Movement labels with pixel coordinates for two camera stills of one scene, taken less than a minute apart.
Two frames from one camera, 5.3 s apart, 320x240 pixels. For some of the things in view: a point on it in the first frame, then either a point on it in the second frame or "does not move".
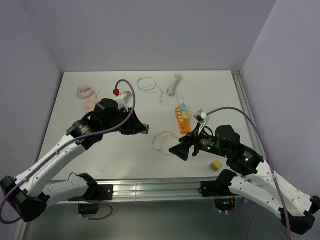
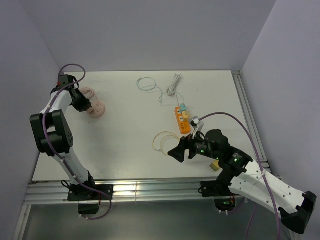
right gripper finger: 181,149 does not move
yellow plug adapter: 185,114 does not move
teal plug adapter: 183,106 does not move
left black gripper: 134,126 → 86,102
